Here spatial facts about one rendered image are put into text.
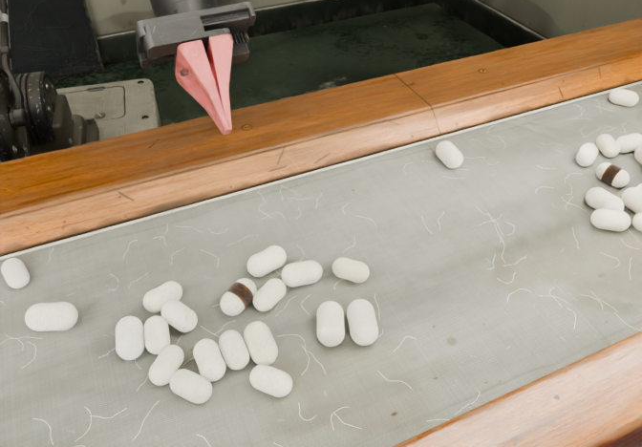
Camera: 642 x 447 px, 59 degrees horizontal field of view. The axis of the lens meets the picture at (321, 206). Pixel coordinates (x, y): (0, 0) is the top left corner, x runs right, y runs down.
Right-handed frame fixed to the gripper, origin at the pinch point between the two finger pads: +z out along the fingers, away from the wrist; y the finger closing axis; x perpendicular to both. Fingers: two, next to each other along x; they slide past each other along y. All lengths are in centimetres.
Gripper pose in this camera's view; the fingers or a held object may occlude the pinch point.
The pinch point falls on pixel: (224, 123)
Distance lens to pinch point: 51.1
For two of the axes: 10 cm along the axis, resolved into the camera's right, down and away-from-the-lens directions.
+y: 9.1, -2.8, 3.2
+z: 3.3, 9.4, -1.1
